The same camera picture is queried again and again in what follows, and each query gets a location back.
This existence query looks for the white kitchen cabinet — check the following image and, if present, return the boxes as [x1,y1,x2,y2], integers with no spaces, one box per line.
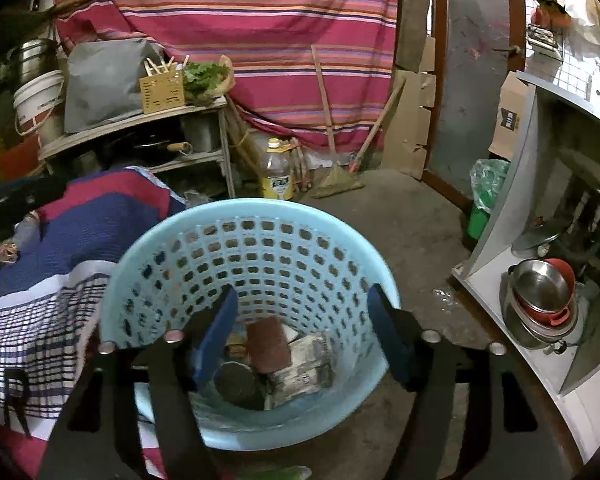
[452,70,600,461]

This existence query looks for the bundle of wooden sticks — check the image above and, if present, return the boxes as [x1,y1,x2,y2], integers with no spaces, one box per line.
[290,137,314,191]

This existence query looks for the light blue plastic basket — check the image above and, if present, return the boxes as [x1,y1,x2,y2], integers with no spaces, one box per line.
[100,198,402,451]

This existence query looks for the red striped hanging cloth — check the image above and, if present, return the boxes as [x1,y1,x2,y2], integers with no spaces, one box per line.
[54,0,399,154]

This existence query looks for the steel pot lid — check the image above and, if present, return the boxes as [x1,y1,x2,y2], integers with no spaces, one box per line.
[511,217,564,256]

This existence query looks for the black letter marker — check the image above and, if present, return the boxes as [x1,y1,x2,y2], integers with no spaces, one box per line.
[2,369,31,438]

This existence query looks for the straw broom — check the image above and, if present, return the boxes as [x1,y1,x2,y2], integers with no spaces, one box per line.
[310,45,406,199]

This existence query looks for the wooden framed door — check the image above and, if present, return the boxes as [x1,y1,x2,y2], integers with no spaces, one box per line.
[425,0,527,211]

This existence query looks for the steel pot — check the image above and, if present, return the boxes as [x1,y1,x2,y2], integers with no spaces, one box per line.
[7,40,61,86]

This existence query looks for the green bucket with plastic bag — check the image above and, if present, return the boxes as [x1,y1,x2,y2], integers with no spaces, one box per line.
[467,159,511,241]

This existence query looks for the yellow utensil holder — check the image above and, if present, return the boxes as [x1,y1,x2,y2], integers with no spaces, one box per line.
[139,57,186,115]

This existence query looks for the round dark lid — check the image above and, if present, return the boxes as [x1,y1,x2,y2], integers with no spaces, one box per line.
[214,360,259,404]

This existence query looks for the stacked steel bowls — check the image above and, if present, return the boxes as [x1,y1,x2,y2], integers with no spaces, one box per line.
[502,258,579,351]

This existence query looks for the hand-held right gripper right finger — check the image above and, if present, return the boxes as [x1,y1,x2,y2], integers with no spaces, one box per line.
[367,284,578,480]

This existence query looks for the black pan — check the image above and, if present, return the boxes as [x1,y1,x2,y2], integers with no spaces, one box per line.
[132,140,194,161]

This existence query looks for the grey cushion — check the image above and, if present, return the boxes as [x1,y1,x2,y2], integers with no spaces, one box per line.
[64,38,166,134]

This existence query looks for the white plastic bucket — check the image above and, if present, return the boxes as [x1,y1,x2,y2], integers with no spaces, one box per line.
[12,70,66,136]

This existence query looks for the cardboard sheets on wall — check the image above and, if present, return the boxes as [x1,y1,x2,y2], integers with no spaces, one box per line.
[382,35,437,181]

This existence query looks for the oil bottle with yellow cap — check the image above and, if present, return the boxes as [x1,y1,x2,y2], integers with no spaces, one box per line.
[257,139,296,202]

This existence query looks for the low grey shelf cabinet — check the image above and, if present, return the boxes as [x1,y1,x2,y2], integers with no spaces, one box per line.
[40,97,236,201]

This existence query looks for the brown cardboard piece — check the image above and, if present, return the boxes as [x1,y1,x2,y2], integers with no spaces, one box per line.
[245,317,291,374]

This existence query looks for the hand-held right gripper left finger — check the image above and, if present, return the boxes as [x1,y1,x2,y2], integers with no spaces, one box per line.
[39,285,240,480]

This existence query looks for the green leafy vegetables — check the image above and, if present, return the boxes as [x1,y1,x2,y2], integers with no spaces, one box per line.
[182,57,236,106]

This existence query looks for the brown cardboard box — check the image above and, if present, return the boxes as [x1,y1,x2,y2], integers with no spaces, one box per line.
[489,72,531,161]

